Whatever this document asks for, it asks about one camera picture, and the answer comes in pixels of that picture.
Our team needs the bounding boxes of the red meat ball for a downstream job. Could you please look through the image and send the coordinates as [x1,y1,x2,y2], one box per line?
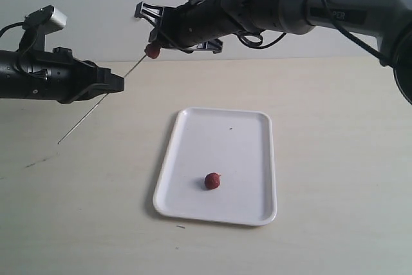
[204,173,221,190]
[144,43,162,59]

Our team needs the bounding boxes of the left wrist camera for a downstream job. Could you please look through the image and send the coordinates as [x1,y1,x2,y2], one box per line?
[23,5,68,35]

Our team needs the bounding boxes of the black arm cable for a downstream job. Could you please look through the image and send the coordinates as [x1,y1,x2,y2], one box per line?
[0,22,33,63]
[238,0,400,66]

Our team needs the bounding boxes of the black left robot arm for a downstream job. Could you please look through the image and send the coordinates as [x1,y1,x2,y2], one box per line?
[1,47,124,104]

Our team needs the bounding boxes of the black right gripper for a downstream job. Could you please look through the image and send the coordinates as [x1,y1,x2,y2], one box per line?
[134,0,267,54]

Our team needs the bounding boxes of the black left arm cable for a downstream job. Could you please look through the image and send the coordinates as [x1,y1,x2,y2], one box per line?
[0,22,33,63]

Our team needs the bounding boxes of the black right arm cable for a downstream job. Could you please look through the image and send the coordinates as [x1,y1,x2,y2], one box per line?
[238,0,400,66]

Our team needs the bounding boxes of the white rectangular plastic tray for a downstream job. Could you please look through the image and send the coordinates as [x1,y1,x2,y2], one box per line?
[153,107,277,227]

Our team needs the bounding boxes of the thin metal skewer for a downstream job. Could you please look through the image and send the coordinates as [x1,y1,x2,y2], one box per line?
[57,54,147,145]

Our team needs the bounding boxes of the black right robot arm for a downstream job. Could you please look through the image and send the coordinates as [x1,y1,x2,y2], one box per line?
[135,0,411,100]

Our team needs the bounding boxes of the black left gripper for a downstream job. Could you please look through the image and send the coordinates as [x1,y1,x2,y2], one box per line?
[19,48,124,104]

